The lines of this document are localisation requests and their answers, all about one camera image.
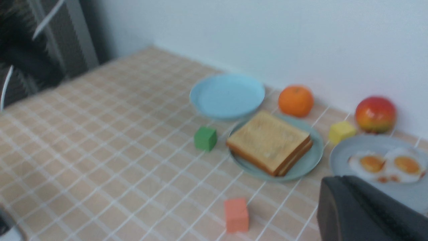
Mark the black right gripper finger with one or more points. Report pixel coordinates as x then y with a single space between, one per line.
350 209

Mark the toast slice top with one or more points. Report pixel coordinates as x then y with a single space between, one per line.
267 142

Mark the toast slice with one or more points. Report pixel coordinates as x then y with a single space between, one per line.
267 142
295 159

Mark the toast slice bottom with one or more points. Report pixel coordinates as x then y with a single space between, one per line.
295 159

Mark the robot base white black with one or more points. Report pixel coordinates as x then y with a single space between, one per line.
9 229

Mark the grey plate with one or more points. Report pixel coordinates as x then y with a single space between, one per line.
413 195

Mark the fried egg back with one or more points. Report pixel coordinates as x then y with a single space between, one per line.
404 165

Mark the yellow foam cube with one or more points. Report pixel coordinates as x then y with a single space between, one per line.
340 131

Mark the red yellow apple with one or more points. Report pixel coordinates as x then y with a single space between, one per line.
376 114

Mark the orange foam cube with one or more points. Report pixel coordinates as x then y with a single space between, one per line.
236 215

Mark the orange fruit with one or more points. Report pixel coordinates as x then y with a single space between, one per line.
296 100

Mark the green foam cube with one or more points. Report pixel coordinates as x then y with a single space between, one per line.
205 138

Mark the light blue plate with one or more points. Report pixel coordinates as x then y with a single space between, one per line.
227 97

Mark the checkered beige tablecloth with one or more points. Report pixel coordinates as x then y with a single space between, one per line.
110 156

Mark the grey vented panel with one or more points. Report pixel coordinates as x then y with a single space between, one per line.
43 43

